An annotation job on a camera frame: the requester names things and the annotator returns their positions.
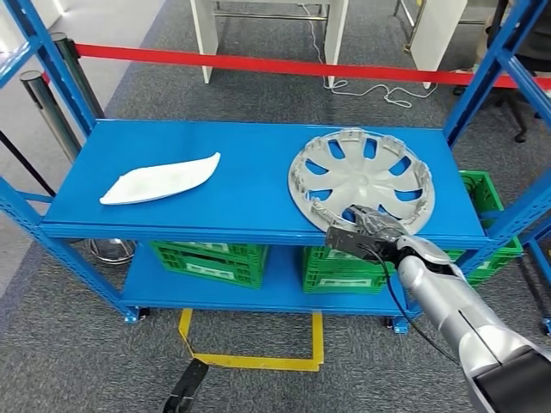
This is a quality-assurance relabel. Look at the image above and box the blue metal shelf rack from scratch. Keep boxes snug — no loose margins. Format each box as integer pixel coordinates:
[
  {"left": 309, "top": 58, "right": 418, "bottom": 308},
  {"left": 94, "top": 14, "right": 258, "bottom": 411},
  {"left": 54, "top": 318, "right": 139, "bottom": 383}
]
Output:
[{"left": 0, "top": 0, "right": 551, "bottom": 337}]

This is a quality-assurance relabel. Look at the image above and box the red barrier belt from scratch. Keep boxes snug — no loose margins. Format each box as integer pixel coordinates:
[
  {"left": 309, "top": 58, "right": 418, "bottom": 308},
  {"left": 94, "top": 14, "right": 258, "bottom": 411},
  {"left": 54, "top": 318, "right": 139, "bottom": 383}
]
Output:
[{"left": 43, "top": 42, "right": 551, "bottom": 90}]

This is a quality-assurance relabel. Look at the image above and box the yellow floor tape outline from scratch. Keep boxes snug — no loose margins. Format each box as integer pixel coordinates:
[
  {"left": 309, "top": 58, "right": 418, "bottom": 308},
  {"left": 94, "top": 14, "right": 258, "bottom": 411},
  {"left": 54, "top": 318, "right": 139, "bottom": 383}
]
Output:
[{"left": 178, "top": 308, "right": 325, "bottom": 373}]

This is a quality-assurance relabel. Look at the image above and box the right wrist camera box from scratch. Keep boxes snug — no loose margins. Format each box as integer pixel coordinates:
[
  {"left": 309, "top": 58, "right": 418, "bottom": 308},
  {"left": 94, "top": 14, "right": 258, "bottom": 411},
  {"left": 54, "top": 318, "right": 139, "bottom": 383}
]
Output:
[{"left": 325, "top": 225, "right": 395, "bottom": 264}]

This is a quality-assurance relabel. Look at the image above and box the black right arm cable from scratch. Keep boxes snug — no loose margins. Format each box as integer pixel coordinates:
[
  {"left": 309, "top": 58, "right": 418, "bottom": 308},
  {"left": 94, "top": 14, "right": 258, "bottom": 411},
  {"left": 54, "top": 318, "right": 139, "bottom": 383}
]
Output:
[{"left": 363, "top": 244, "right": 463, "bottom": 366}]

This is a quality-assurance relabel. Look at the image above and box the grey plastic wheel hubcap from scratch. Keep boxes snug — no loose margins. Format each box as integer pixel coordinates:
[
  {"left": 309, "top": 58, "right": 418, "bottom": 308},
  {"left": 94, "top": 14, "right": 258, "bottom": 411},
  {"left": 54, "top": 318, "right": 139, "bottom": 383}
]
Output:
[{"left": 287, "top": 127, "right": 436, "bottom": 236}]

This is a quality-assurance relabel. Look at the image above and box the white floor cable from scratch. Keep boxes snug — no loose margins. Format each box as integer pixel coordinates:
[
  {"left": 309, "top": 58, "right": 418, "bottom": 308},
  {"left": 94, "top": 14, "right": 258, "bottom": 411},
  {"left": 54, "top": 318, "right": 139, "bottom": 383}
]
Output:
[{"left": 301, "top": 3, "right": 439, "bottom": 109}]

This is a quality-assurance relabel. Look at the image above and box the white table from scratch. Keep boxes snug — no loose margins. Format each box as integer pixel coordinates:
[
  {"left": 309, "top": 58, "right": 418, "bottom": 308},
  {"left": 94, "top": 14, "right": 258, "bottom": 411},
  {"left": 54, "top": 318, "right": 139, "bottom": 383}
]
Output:
[
  {"left": 394, "top": 0, "right": 468, "bottom": 90},
  {"left": 189, "top": 0, "right": 349, "bottom": 88}
]

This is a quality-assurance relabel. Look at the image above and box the chrome stanchion post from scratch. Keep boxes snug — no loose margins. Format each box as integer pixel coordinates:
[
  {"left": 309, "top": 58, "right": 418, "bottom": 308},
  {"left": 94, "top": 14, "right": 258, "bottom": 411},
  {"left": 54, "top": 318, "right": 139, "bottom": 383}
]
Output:
[
  {"left": 19, "top": 70, "right": 137, "bottom": 265},
  {"left": 51, "top": 32, "right": 105, "bottom": 120}
]

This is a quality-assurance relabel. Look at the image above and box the black office chair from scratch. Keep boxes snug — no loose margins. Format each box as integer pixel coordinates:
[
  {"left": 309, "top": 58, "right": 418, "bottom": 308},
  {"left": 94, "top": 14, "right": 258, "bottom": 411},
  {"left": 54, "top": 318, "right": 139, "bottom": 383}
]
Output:
[{"left": 451, "top": 51, "right": 551, "bottom": 144}]

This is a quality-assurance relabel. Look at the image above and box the white curved plastic part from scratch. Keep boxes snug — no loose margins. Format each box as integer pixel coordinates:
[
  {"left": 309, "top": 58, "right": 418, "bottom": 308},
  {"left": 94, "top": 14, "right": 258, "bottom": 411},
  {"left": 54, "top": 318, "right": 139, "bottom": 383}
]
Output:
[{"left": 99, "top": 151, "right": 221, "bottom": 207}]

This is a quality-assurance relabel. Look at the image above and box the black robot foot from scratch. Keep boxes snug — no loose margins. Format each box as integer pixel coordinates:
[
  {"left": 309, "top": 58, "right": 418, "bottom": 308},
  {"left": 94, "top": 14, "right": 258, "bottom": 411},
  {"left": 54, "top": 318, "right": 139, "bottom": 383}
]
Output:
[{"left": 161, "top": 359, "right": 210, "bottom": 413}]

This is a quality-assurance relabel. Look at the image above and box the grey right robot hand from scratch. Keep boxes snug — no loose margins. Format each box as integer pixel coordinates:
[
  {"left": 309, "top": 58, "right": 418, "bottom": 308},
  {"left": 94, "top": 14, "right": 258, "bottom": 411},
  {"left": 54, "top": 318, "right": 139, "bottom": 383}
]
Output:
[{"left": 350, "top": 205, "right": 408, "bottom": 243}]

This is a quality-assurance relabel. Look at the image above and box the black barrier strap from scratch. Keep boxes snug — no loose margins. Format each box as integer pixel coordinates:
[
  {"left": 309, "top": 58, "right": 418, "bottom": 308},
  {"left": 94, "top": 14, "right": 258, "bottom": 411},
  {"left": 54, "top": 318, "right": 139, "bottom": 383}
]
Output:
[{"left": 0, "top": 129, "right": 57, "bottom": 198}]

